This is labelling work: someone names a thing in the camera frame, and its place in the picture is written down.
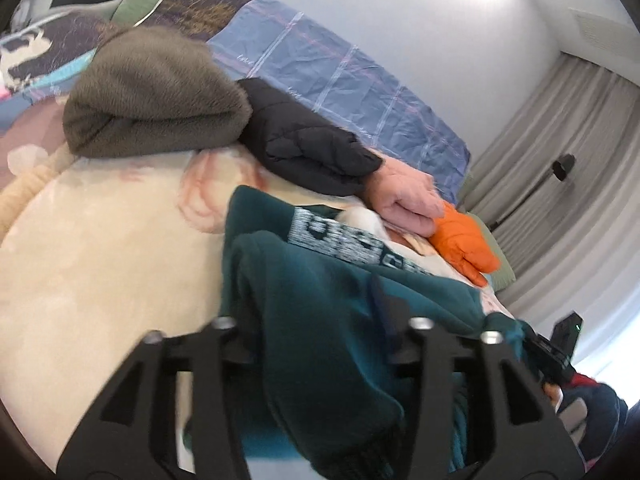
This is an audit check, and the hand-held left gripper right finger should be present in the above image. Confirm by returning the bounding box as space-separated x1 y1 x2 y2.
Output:
370 272 586 480

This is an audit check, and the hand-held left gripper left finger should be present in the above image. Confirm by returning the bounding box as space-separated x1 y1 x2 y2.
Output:
55 316 256 480

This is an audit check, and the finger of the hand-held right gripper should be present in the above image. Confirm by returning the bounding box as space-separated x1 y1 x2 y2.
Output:
517 332 545 362

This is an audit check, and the dark green sweatshirt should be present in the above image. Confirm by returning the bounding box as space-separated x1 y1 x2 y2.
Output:
220 185 531 480

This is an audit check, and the green pillow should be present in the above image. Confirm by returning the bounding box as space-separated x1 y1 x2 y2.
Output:
457 182 516 293

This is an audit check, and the orange puffer jacket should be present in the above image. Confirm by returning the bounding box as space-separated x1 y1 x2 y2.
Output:
429 202 501 288

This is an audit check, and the cream fleece jacket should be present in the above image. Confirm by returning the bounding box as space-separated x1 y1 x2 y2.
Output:
335 205 441 271

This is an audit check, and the beige curtain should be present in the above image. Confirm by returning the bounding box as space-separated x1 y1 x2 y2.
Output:
460 50 640 376

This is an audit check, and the cream plush blanket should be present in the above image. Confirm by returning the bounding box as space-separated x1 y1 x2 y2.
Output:
0 95 516 476

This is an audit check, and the black floor lamp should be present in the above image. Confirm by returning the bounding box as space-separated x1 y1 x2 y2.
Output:
487 154 577 231

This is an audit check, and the brown fleece garment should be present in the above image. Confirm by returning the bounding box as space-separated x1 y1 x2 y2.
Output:
62 25 253 158

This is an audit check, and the purple plaid sheet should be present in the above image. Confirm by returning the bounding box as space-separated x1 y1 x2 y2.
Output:
205 0 472 206

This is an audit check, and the white air vent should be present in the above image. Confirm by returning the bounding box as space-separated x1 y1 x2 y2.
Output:
567 7 636 61

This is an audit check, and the dark printed quilt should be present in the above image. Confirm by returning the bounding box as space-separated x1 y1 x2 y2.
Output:
0 0 263 111

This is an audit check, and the green padded headboard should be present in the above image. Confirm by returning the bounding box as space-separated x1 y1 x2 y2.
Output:
110 0 176 28

